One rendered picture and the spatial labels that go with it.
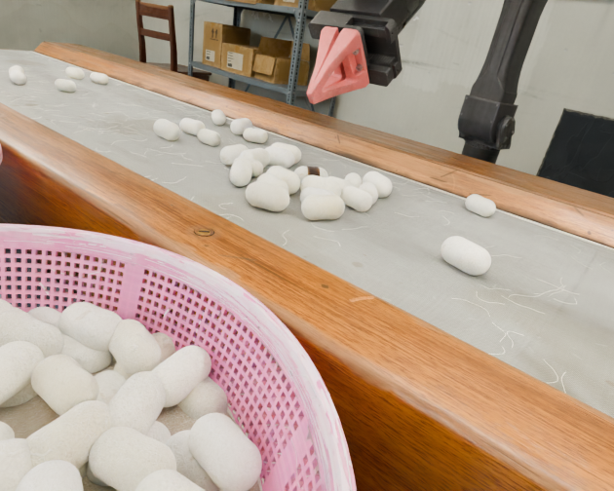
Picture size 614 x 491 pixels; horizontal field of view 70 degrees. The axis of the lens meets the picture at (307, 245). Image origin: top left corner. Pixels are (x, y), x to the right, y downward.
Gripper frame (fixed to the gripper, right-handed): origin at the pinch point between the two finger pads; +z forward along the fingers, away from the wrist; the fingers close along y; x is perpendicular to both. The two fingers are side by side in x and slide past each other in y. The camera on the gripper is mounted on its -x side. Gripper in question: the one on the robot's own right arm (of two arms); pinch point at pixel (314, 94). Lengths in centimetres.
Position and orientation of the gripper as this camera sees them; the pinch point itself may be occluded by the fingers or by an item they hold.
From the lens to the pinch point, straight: 49.8
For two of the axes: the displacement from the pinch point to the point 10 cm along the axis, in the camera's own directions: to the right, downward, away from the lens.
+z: -5.8, 7.6, -3.0
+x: 2.9, 5.3, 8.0
